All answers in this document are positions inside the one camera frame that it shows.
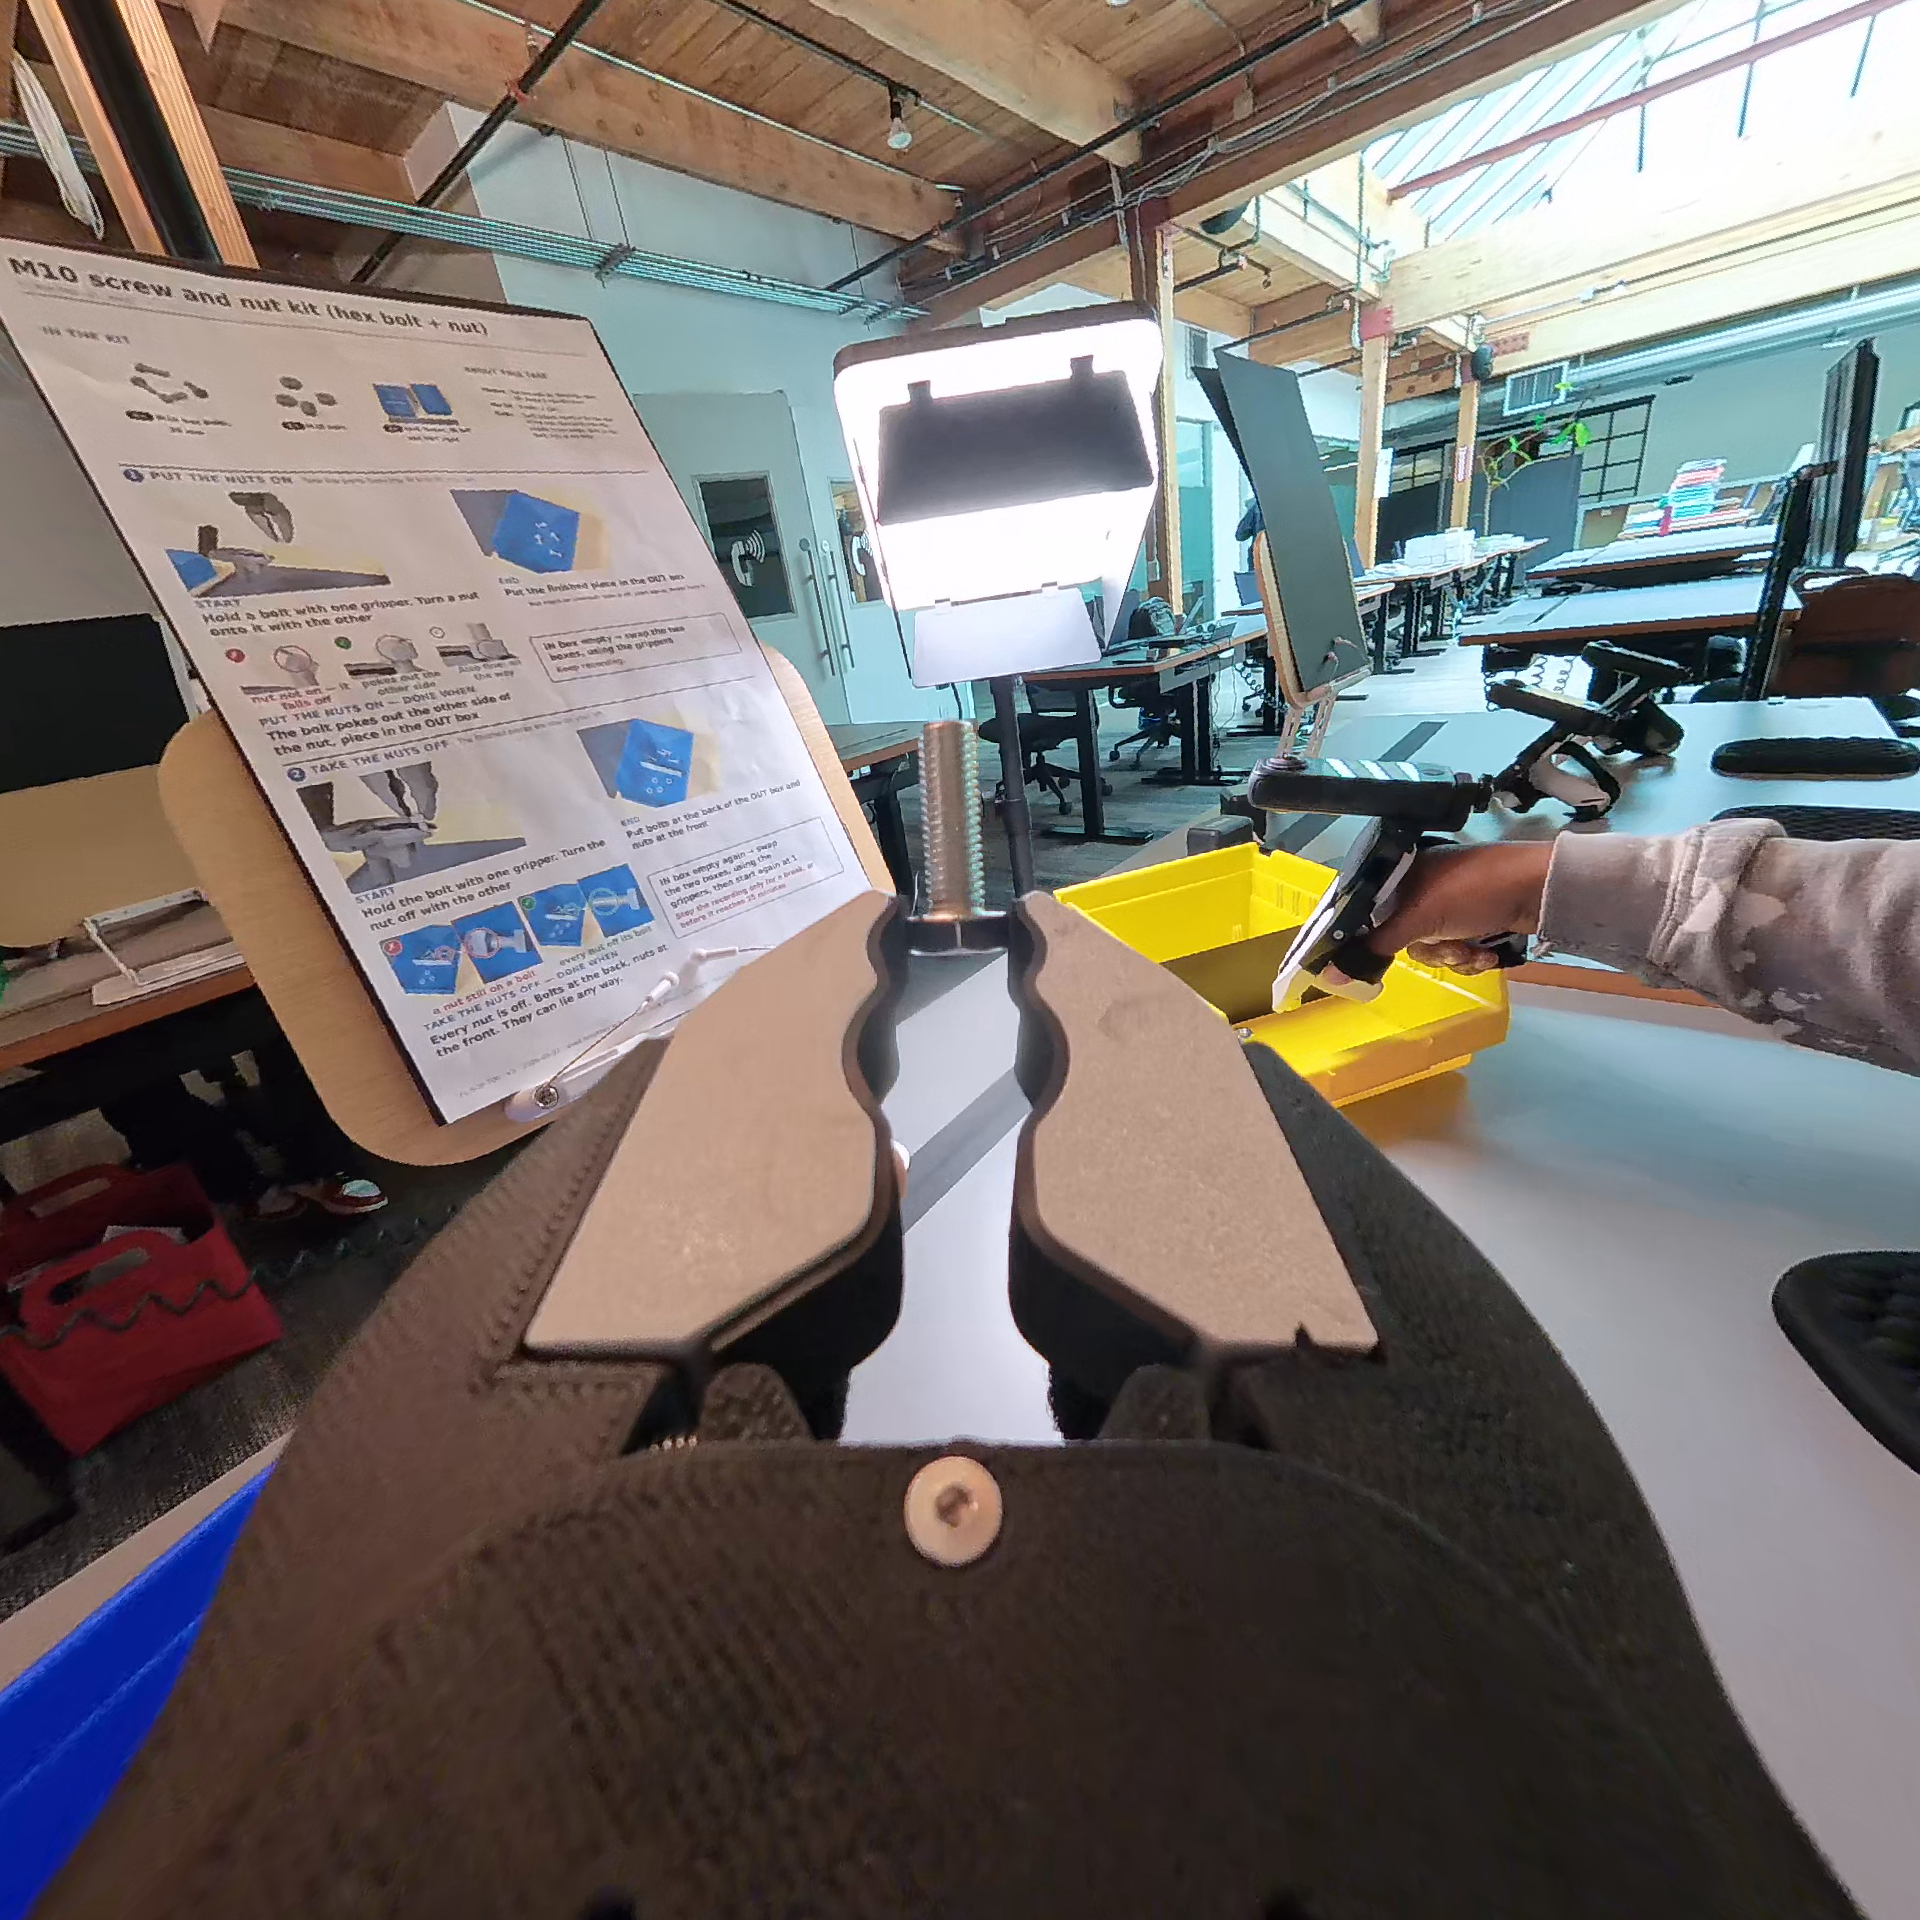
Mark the office desk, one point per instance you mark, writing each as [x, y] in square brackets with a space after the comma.
[1187, 645]
[93, 1025]
[873, 740]

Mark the yellow storage bin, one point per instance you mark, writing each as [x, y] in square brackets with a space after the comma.
[1393, 1033]

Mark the grey phone sign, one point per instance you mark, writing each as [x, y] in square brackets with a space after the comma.
[744, 553]

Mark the black folding holder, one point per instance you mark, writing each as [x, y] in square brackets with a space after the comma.
[1572, 717]

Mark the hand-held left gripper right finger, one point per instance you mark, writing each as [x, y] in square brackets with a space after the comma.
[1187, 1170]

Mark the green hanging plant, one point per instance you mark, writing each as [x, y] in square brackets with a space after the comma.
[1537, 446]

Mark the black panel wooden stand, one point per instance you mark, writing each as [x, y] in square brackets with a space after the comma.
[71, 707]
[1272, 491]

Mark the person's right hand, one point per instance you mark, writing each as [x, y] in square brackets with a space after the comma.
[1477, 897]

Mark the printed instruction sheet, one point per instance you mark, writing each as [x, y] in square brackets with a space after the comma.
[449, 672]

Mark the red bag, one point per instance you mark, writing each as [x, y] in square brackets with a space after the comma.
[116, 1352]

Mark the black light stand pole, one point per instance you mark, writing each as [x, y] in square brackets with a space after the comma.
[1007, 785]

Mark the bright studio light panel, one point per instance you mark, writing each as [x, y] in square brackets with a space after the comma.
[991, 556]

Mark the silver hex bolt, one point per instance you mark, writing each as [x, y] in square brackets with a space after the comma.
[952, 805]

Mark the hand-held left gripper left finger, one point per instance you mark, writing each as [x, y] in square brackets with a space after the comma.
[719, 1170]

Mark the black desk monitor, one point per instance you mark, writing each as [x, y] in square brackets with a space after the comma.
[1845, 446]

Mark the blue storage bin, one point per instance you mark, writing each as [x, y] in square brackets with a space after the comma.
[71, 1766]

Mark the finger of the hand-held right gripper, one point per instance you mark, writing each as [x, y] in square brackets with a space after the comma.
[1355, 981]
[1329, 937]

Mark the black office chair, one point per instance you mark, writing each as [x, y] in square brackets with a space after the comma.
[1814, 755]

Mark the person's right forearm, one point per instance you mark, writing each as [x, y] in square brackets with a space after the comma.
[1725, 933]

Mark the ceiling spot lamp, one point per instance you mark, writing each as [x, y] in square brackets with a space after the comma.
[898, 123]

